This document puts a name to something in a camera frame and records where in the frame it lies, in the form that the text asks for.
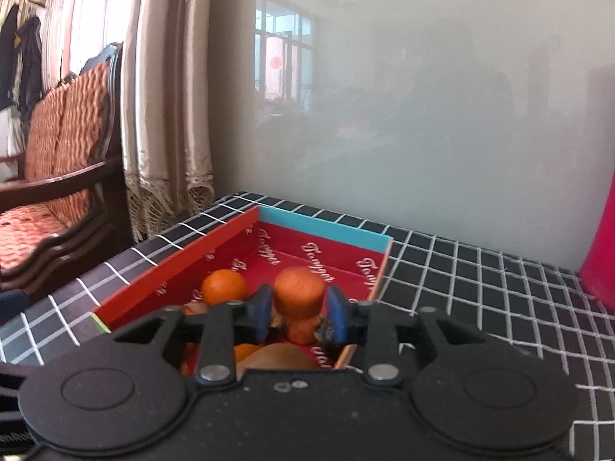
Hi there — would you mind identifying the wooden sofa with orange cushions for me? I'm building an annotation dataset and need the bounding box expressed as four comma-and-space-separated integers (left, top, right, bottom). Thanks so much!
0, 43, 134, 301

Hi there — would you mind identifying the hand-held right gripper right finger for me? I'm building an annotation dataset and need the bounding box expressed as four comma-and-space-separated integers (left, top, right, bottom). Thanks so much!
327, 285, 486, 387

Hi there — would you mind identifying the dark hanging jacket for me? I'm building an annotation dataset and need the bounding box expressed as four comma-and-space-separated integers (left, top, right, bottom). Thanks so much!
0, 5, 21, 111
17, 15, 44, 109

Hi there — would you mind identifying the pink thermos jug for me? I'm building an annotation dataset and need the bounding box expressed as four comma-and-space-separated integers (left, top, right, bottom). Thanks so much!
579, 197, 615, 310

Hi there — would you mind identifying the beige embroidered curtain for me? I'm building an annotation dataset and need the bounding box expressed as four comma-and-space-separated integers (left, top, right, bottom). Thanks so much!
120, 0, 214, 243

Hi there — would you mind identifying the blue cloth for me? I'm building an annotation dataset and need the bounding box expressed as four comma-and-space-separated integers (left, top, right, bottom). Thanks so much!
79, 44, 118, 75

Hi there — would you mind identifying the red cardboard box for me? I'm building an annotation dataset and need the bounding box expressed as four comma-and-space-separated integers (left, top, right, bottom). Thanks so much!
91, 206, 395, 378

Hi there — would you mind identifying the brown kiwi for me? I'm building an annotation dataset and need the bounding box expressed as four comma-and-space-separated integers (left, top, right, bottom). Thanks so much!
239, 343, 318, 371

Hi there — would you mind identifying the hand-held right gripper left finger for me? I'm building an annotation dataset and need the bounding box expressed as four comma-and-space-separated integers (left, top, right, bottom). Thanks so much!
113, 284, 274, 387

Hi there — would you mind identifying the black checkered tablecloth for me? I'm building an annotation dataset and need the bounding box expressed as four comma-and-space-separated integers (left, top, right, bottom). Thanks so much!
0, 192, 615, 461

